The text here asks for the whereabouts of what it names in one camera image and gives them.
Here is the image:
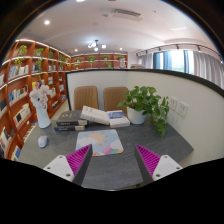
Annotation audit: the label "blue and white book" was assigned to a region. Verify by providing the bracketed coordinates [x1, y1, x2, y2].
[107, 110, 125, 119]

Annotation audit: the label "grey window curtain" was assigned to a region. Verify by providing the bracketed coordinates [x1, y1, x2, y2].
[193, 51, 224, 89]

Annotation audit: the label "dark book bottom of stack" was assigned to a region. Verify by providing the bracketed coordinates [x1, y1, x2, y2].
[54, 125, 85, 131]

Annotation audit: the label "orange wooden bookshelf left wall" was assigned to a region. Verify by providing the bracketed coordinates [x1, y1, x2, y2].
[0, 39, 71, 159]

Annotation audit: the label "white book leaning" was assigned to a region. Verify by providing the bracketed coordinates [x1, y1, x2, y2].
[80, 106, 110, 125]

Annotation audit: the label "left brown upholstered chair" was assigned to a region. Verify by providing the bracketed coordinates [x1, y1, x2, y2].
[74, 86, 98, 110]

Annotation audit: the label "ceiling chandelier lamp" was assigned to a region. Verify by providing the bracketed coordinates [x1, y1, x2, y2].
[87, 40, 106, 52]

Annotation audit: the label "orange bookshelf back wall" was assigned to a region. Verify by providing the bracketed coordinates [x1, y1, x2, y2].
[71, 52, 128, 70]

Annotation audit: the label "white computer mouse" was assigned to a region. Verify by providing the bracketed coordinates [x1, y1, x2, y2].
[38, 135, 48, 148]

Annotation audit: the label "ceiling air vent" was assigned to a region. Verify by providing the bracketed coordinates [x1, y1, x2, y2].
[111, 8, 141, 17]

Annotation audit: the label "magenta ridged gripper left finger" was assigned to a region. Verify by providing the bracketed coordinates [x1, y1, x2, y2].
[44, 144, 92, 185]

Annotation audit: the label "green pothos in white pot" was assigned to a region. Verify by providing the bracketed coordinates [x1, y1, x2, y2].
[118, 86, 169, 136]

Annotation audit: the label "dark hardcover book top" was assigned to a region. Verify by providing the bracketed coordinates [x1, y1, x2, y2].
[56, 110, 87, 126]

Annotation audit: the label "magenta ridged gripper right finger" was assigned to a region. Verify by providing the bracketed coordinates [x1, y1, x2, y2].
[134, 144, 182, 185]

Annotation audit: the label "white book under blue book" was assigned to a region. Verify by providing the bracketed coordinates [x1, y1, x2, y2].
[110, 117, 130, 128]

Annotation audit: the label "white wall socket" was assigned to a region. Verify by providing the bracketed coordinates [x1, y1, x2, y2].
[177, 102, 188, 118]
[170, 97, 178, 111]

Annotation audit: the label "brown upholstered chair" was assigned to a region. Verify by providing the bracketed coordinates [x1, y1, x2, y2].
[74, 86, 98, 110]
[103, 87, 128, 113]

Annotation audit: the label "colourful pastel mouse pad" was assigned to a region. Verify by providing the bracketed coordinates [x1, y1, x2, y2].
[76, 129, 124, 156]

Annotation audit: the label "left white wall socket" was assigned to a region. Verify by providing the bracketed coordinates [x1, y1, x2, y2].
[170, 97, 178, 111]

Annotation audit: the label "right brown upholstered chair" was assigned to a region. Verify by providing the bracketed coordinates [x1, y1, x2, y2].
[103, 87, 128, 113]

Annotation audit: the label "right white wall socket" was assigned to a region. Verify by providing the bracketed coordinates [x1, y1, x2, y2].
[177, 102, 188, 118]

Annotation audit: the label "white partition panel black trim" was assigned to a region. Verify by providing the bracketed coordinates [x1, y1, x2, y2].
[66, 69, 224, 111]

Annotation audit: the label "white hand-shaped vase with flowers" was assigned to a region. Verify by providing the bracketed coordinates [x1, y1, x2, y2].
[29, 81, 51, 129]

